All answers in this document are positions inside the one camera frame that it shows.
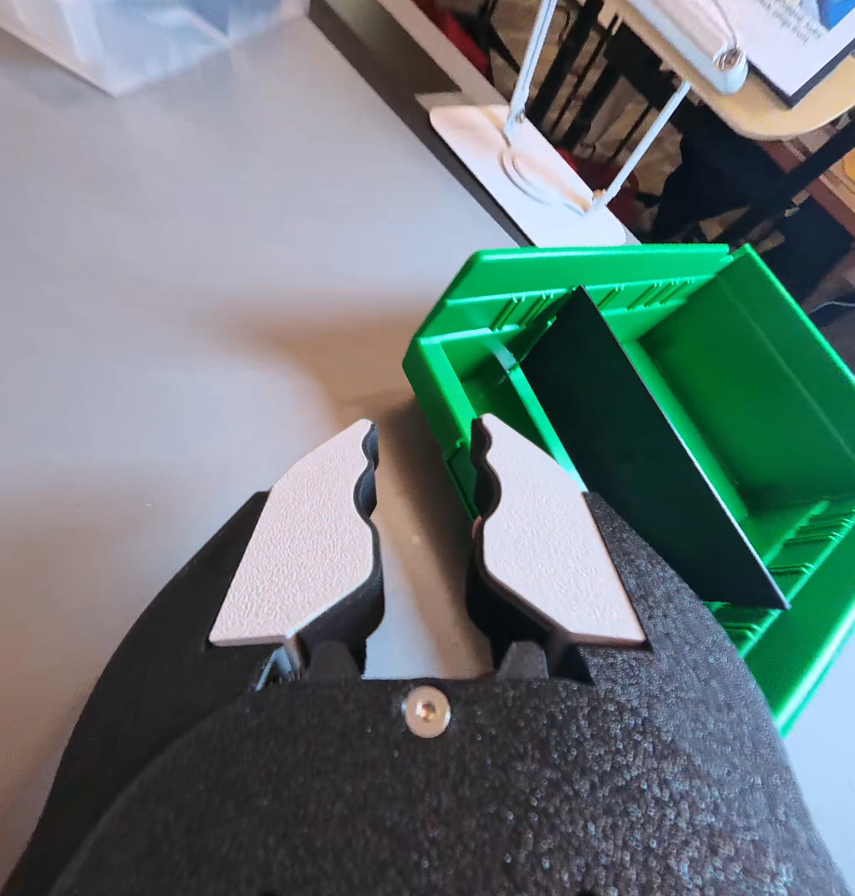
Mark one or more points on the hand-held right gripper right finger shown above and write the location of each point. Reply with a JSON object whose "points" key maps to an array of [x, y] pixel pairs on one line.
{"points": [[553, 560]]}

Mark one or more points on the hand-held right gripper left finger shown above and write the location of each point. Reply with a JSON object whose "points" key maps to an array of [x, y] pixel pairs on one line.
{"points": [[301, 553]]}

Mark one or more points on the green plastic bin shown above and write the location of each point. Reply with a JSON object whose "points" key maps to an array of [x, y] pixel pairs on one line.
{"points": [[784, 420]]}

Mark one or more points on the clear plastic bin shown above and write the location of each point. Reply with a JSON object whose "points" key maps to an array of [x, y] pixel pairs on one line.
{"points": [[133, 42]]}

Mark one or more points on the black divider panel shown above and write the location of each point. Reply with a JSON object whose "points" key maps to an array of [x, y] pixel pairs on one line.
{"points": [[630, 448]]}

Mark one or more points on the red bag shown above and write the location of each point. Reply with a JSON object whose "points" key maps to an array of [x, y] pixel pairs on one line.
{"points": [[455, 31], [623, 196]]}

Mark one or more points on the white desk stand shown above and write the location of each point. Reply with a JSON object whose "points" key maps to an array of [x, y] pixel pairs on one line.
{"points": [[483, 147]]}

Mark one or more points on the printed instruction sheet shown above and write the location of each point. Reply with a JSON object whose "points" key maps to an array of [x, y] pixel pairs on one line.
{"points": [[784, 35]]}

